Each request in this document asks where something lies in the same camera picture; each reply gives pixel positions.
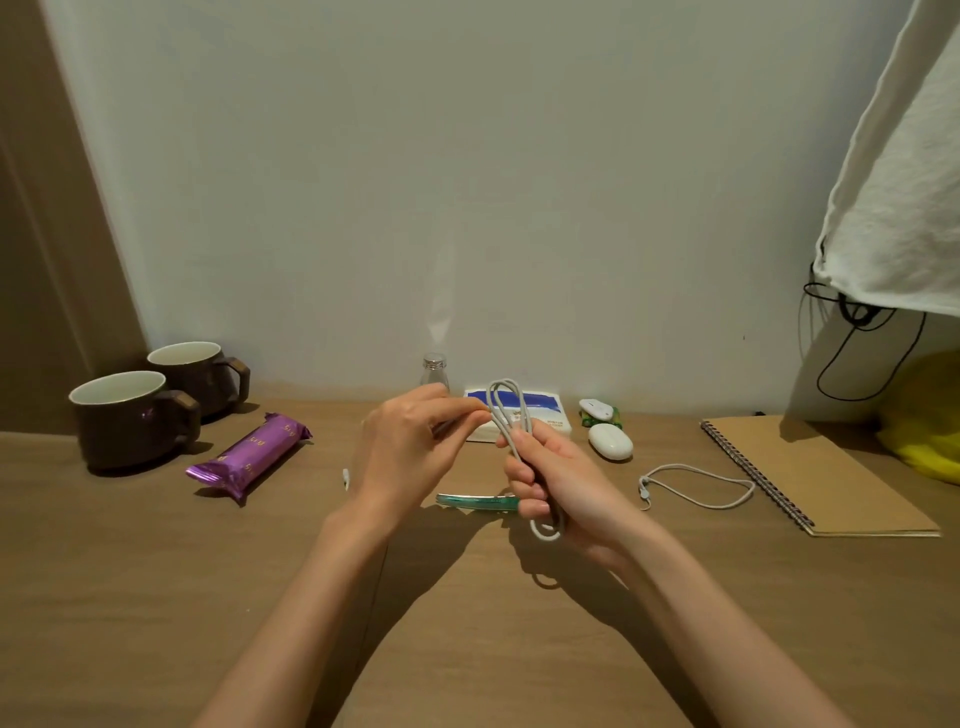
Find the brown mug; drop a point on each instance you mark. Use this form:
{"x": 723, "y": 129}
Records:
{"x": 202, "y": 382}
{"x": 124, "y": 427}

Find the white oval earbud case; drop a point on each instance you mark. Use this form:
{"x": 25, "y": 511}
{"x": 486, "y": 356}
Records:
{"x": 611, "y": 442}

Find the person's right hand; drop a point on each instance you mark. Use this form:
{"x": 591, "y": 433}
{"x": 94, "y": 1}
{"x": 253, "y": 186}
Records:
{"x": 577, "y": 502}

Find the brown spiral notebook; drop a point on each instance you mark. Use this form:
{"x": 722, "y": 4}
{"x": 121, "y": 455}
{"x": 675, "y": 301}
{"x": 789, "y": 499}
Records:
{"x": 825, "y": 480}

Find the green toothbrush packet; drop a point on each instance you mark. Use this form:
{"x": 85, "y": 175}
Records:
{"x": 480, "y": 502}

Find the wooden wall panel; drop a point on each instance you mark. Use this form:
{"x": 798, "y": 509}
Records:
{"x": 52, "y": 262}

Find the small glass bottle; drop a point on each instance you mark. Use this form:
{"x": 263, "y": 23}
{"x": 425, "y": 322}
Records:
{"x": 435, "y": 371}

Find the yellow plastic bag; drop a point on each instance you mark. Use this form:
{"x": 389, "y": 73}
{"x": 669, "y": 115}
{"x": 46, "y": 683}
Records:
{"x": 926, "y": 427}

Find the person's right forearm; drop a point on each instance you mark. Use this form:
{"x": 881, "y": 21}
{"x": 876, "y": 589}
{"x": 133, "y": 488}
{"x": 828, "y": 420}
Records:
{"x": 735, "y": 645}

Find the purple snack wrapper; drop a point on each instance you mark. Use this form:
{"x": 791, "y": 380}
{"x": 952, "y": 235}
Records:
{"x": 251, "y": 457}

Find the white hanging cloth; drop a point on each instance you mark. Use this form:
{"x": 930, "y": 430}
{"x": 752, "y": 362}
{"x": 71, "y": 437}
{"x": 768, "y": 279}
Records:
{"x": 900, "y": 210}

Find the blue white tissue pack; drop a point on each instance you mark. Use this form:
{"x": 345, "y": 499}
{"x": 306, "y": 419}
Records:
{"x": 547, "y": 412}

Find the small white green packet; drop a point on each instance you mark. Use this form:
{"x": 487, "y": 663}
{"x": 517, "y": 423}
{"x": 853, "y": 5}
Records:
{"x": 596, "y": 409}

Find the person's left hand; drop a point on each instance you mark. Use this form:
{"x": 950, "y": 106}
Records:
{"x": 397, "y": 457}

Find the person's left forearm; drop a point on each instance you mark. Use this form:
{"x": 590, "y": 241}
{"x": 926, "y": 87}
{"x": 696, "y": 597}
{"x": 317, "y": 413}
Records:
{"x": 285, "y": 645}

